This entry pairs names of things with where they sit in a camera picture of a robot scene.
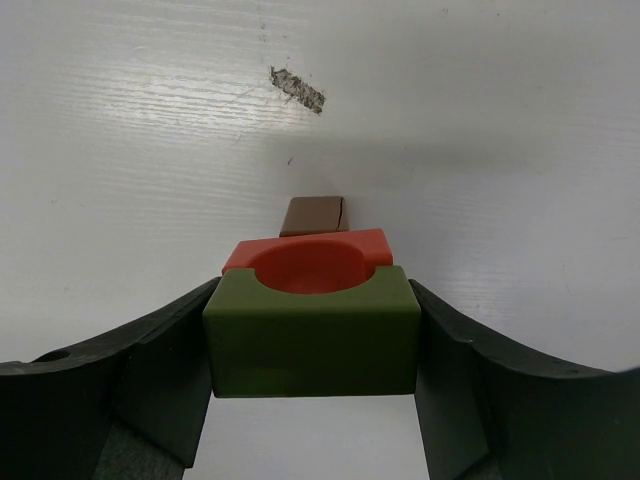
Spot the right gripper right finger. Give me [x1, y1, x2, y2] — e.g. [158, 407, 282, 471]
[411, 281, 639, 479]

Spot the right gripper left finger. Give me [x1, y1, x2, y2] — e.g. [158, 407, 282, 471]
[1, 279, 219, 479]

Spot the green wood block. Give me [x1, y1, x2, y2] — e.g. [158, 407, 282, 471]
[202, 266, 421, 398]

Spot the red wood block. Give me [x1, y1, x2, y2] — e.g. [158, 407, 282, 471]
[222, 229, 393, 294]

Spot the brown wood block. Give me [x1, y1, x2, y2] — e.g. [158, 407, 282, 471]
[279, 196, 349, 237]

